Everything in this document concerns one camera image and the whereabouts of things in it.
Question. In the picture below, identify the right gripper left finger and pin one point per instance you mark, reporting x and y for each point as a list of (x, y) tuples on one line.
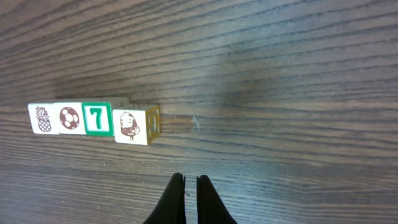
[(170, 208)]

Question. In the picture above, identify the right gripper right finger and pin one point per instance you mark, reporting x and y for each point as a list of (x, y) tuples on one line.
[(210, 208)]

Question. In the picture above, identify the white block red picture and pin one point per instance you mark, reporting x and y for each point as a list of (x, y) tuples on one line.
[(136, 124)]

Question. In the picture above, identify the green number seven block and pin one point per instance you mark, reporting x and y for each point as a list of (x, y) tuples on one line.
[(98, 114)]

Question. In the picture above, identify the white block dark round picture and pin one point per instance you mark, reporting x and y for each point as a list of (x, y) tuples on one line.
[(69, 118)]

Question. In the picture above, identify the white block owl picture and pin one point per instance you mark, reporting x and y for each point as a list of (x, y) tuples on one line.
[(42, 118)]

